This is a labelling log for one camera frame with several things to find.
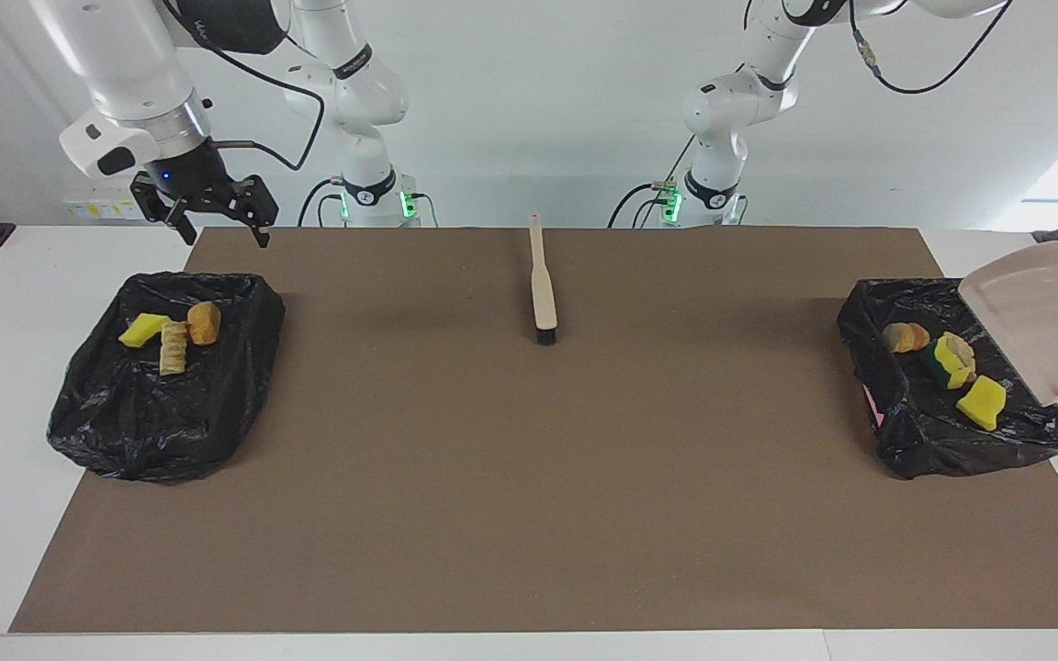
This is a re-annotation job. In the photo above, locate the brown bread roll toy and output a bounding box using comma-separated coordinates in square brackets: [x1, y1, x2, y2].
[186, 301, 222, 347]

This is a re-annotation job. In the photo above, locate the small yellow green sponge piece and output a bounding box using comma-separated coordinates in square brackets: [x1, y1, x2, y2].
[117, 312, 172, 348]

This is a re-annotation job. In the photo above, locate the orange striped croissant toy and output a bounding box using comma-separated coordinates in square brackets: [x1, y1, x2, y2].
[158, 320, 190, 376]

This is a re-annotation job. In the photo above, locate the beige brush with black bristles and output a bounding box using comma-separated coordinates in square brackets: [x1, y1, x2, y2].
[528, 211, 559, 346]

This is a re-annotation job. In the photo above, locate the large green yellow sponge piece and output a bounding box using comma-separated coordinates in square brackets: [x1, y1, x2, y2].
[920, 336, 978, 391]

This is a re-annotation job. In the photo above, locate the plain yellow sponge piece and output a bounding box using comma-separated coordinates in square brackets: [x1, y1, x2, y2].
[955, 375, 1008, 432]

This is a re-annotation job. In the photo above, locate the beige plastic dustpan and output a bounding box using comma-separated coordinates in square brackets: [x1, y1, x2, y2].
[956, 241, 1058, 405]

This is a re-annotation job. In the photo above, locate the black plastic bin bag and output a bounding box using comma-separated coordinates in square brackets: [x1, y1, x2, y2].
[837, 277, 1058, 481]
[46, 271, 287, 485]

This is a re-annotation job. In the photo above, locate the brown table mat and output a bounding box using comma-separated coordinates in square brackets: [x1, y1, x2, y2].
[8, 227, 1058, 634]

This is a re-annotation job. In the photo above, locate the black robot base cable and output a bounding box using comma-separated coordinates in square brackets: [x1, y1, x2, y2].
[607, 179, 684, 229]
[298, 177, 348, 228]

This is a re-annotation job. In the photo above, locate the white wall socket box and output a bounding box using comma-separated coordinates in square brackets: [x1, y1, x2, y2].
[62, 188, 146, 221]

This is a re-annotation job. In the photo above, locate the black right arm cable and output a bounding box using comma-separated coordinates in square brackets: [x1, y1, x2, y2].
[160, 0, 326, 173]

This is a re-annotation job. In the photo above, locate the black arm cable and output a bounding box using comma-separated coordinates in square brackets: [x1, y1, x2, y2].
[160, 0, 326, 173]
[846, 0, 1017, 96]

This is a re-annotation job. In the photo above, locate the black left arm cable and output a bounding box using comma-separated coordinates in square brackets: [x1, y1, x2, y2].
[846, 0, 1017, 96]

